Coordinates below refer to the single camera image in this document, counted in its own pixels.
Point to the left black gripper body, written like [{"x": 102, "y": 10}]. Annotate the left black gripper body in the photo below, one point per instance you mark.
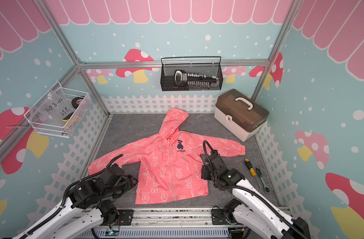
[{"x": 124, "y": 185}]

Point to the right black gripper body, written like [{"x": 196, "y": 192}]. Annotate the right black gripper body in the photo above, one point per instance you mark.
[{"x": 207, "y": 174}]

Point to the pink child rain jacket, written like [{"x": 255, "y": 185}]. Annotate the pink child rain jacket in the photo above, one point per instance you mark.
[{"x": 170, "y": 168}]

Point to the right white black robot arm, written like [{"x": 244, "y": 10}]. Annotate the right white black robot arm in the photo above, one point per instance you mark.
[{"x": 249, "y": 207}]

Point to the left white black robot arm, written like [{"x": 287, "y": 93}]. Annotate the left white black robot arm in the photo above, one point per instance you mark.
[{"x": 65, "y": 222}]

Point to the yellow black screwdriver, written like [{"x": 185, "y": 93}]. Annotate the yellow black screwdriver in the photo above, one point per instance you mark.
[{"x": 252, "y": 171}]

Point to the white brown storage toolbox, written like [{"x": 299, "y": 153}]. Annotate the white brown storage toolbox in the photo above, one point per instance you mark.
[{"x": 239, "y": 114}]

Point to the yellow black tool in basket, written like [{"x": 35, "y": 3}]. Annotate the yellow black tool in basket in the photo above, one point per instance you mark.
[{"x": 68, "y": 117}]

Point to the black tape roll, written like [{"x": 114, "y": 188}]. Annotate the black tape roll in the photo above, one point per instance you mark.
[{"x": 76, "y": 102}]

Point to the socket wrench set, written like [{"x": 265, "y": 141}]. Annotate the socket wrench set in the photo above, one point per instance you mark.
[{"x": 191, "y": 81}]

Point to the clear plastic labelled bag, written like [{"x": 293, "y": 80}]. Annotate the clear plastic labelled bag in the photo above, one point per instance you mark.
[{"x": 52, "y": 108}]

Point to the green handled wrench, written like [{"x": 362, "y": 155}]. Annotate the green handled wrench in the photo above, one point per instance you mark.
[{"x": 259, "y": 173}]

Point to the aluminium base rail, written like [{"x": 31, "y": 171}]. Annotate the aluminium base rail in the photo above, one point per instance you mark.
[{"x": 166, "y": 217}]

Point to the white wire basket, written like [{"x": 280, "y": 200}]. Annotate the white wire basket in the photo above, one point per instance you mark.
[{"x": 71, "y": 125}]

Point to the black wire mesh basket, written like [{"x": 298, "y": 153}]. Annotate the black wire mesh basket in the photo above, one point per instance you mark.
[{"x": 204, "y": 65}]

